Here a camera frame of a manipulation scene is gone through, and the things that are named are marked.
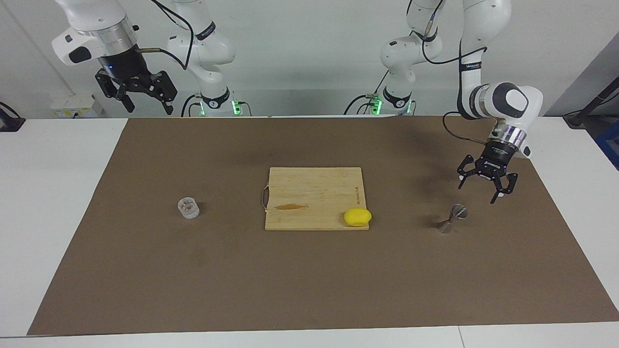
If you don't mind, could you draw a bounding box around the blue crate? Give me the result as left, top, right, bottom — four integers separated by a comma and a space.
594, 121, 619, 171

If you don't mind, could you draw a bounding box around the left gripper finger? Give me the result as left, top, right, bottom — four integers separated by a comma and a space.
490, 170, 518, 204
457, 155, 485, 189

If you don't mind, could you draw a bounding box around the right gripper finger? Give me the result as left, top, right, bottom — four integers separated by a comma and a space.
95, 69, 136, 114
145, 71, 177, 116

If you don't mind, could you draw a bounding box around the yellow lemon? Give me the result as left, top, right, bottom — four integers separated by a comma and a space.
343, 207, 372, 227

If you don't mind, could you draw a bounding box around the steel double jigger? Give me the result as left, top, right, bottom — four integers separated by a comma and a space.
438, 203, 468, 234

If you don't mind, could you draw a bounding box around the black stand with pole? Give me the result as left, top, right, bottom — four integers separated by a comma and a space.
563, 77, 619, 129

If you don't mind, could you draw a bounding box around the small clear glass cup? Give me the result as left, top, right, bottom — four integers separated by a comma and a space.
177, 197, 200, 219

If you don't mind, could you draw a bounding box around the white electrical wall box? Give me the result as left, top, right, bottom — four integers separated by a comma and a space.
51, 93, 104, 118

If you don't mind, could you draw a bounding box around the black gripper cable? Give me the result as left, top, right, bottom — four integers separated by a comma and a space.
135, 0, 195, 71
406, 0, 490, 145

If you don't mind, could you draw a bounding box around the black base cable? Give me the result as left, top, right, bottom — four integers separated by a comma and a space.
181, 93, 205, 117
343, 70, 390, 116

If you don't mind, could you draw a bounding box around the brown table mat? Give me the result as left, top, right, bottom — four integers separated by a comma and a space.
27, 116, 619, 336

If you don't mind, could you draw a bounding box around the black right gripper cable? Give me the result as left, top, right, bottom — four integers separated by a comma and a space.
135, 0, 195, 71

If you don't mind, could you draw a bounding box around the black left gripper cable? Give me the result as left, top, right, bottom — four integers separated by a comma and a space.
406, 0, 490, 145

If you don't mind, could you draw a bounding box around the wooden cutting board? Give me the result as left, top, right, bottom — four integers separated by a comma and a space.
261, 167, 369, 231

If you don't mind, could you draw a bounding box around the black clamp base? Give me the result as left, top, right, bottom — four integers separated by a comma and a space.
0, 101, 26, 132

